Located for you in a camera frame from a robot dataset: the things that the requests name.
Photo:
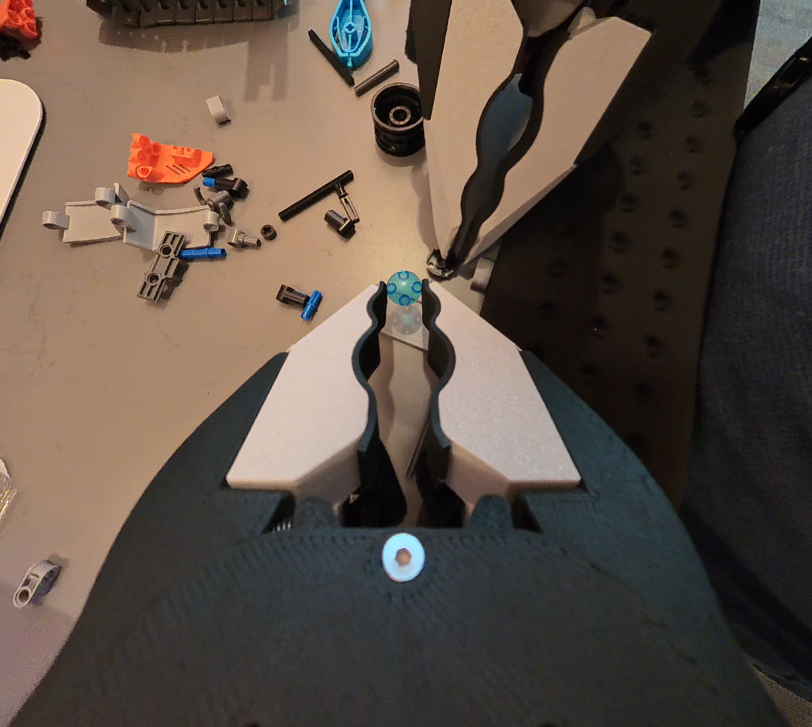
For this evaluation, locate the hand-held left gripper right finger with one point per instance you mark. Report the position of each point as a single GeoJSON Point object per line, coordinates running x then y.
{"type": "Point", "coordinates": [507, 422]}

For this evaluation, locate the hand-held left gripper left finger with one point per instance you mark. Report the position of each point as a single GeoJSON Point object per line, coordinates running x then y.
{"type": "Point", "coordinates": [298, 422]}

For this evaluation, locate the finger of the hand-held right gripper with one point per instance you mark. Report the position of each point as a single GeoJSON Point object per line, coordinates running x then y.
{"type": "Point", "coordinates": [583, 92]}
{"type": "Point", "coordinates": [469, 54]}

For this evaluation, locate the black spoked wheel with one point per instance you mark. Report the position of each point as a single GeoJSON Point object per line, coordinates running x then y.
{"type": "Point", "coordinates": [398, 121]}

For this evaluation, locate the blue plastic separator tool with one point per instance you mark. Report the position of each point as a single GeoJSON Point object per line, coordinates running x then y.
{"type": "Point", "coordinates": [349, 22]}

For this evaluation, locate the light grey axle connector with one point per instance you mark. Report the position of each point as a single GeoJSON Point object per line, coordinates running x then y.
{"type": "Point", "coordinates": [483, 274]}

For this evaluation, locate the blue transparent dome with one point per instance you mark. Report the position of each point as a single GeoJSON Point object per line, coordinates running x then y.
{"type": "Point", "coordinates": [403, 286]}

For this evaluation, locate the black round brick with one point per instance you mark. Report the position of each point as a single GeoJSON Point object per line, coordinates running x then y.
{"type": "Point", "coordinates": [441, 263]}

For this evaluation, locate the grey angled connector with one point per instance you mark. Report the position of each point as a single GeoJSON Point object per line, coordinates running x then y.
{"type": "Point", "coordinates": [215, 206]}

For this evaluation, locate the short dark grey axle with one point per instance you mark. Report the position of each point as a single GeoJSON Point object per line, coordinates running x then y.
{"type": "Point", "coordinates": [376, 78]}

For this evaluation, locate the blue pin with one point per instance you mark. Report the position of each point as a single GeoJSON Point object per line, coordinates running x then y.
{"type": "Point", "coordinates": [203, 253]}
{"type": "Point", "coordinates": [311, 305]}

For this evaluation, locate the black axle connector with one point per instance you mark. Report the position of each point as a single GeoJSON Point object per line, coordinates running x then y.
{"type": "Point", "coordinates": [292, 294]}

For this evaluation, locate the black dimpled pad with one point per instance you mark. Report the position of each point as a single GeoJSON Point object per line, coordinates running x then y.
{"type": "Point", "coordinates": [634, 263]}

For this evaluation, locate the grey pin connector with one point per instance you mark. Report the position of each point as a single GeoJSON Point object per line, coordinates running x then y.
{"type": "Point", "coordinates": [243, 239]}

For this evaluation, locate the small dark bush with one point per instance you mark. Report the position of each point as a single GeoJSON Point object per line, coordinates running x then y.
{"type": "Point", "coordinates": [269, 232]}

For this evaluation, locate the black axle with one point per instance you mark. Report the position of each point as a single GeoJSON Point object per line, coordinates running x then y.
{"type": "Point", "coordinates": [314, 196]}

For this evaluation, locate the small grey beam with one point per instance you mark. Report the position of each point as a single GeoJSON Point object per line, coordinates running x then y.
{"type": "Point", "coordinates": [217, 110]}

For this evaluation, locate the orange sloped panel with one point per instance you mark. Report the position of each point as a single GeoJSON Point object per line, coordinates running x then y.
{"type": "Point", "coordinates": [168, 162]}

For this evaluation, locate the clear plastic scrap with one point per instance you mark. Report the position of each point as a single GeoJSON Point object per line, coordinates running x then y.
{"type": "Point", "coordinates": [6, 495]}

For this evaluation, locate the small light grey connector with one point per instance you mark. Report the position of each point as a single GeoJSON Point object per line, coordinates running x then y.
{"type": "Point", "coordinates": [37, 584]}

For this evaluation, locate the white book stand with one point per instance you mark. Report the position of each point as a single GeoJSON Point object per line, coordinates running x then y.
{"type": "Point", "coordinates": [16, 143]}

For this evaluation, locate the orange curved piece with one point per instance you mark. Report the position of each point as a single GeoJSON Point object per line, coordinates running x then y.
{"type": "Point", "coordinates": [19, 16]}

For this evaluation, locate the dark grey frame connector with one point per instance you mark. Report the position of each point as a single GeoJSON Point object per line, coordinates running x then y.
{"type": "Point", "coordinates": [162, 267]}

